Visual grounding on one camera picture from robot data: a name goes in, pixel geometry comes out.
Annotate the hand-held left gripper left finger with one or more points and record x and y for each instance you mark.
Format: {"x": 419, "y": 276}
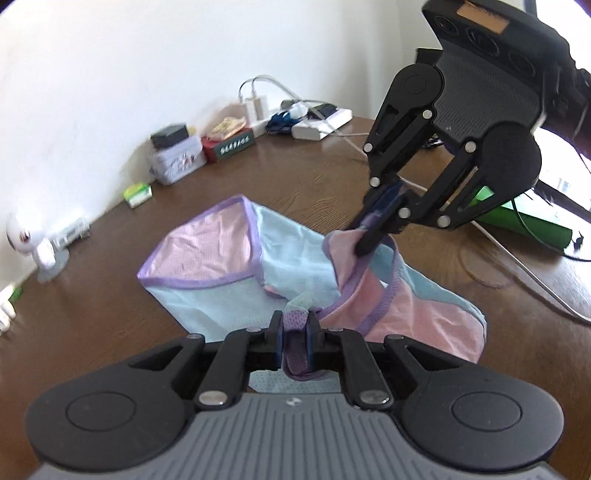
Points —
{"x": 277, "y": 339}

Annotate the blue small object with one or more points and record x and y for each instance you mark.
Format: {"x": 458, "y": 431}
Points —
{"x": 281, "y": 121}

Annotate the small white device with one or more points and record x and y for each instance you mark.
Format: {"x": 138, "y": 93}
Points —
{"x": 69, "y": 230}

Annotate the pink blue mesh vest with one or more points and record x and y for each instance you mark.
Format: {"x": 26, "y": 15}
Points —
{"x": 295, "y": 258}

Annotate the black charger block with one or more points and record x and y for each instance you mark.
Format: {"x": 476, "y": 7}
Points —
{"x": 170, "y": 136}

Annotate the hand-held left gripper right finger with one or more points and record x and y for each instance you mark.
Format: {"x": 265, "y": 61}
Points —
{"x": 313, "y": 339}

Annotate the black plug adapter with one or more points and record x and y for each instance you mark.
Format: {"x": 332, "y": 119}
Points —
{"x": 322, "y": 111}

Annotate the green white small box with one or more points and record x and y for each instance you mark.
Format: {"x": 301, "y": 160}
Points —
{"x": 138, "y": 196}

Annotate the green plastic sheet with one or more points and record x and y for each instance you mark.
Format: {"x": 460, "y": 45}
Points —
{"x": 535, "y": 226}

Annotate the tan snack packet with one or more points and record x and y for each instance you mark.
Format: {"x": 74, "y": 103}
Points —
{"x": 227, "y": 127}

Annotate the printed tin box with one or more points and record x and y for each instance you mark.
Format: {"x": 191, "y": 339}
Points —
{"x": 178, "y": 162}

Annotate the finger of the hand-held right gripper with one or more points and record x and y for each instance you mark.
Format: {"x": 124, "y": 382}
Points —
{"x": 388, "y": 198}
{"x": 438, "y": 203}

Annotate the white robot figurine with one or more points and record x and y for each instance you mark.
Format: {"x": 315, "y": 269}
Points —
{"x": 21, "y": 237}

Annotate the white power strip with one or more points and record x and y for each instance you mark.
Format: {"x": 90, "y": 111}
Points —
{"x": 318, "y": 131}

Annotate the dark box with green label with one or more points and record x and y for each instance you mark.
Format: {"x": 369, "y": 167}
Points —
{"x": 231, "y": 147}

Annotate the white plastic holder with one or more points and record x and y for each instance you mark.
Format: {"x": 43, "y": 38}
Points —
{"x": 5, "y": 309}

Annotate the white charger adapter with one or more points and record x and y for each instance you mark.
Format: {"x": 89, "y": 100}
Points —
{"x": 261, "y": 107}
{"x": 247, "y": 110}

